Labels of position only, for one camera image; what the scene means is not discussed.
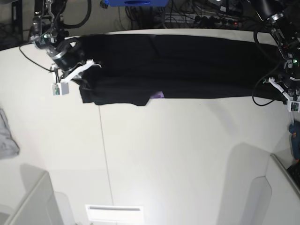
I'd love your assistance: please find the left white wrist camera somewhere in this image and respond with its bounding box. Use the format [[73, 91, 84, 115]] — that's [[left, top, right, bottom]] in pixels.
[[287, 100, 300, 113]]

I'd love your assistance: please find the blue glue gun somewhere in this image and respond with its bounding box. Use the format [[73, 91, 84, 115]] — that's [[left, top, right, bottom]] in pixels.
[[288, 112, 300, 162]]

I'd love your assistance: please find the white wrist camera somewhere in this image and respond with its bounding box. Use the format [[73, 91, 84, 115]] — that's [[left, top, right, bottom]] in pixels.
[[287, 100, 300, 113], [52, 82, 69, 96]]

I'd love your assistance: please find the grey cloth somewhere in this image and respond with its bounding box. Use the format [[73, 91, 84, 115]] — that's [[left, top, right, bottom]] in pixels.
[[0, 109, 20, 160]]

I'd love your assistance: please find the black T-shirt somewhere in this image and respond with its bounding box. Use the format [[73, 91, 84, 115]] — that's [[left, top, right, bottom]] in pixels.
[[79, 34, 282, 106]]

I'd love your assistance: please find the black keyboard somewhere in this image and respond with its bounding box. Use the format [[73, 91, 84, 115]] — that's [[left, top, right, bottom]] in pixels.
[[287, 162, 300, 188]]

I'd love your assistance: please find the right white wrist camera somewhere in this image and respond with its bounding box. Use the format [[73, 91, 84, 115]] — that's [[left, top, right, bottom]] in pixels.
[[52, 82, 69, 96]]

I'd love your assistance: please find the blue box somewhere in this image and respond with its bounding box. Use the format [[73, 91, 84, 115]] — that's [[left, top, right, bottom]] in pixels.
[[104, 0, 169, 7]]

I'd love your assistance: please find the white tray front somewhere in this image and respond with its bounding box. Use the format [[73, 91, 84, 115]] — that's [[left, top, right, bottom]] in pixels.
[[85, 205, 144, 224]]

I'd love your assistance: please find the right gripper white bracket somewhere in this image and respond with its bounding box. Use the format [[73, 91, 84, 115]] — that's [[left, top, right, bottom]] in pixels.
[[45, 41, 103, 84]]

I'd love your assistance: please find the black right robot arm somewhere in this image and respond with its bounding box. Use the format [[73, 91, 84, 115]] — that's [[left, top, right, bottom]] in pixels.
[[27, 0, 98, 86]]

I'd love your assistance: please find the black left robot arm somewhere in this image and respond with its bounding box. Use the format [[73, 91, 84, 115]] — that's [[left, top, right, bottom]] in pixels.
[[249, 0, 300, 102]]

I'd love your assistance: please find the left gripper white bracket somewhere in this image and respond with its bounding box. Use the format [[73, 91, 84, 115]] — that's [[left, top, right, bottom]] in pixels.
[[263, 76, 300, 102]]

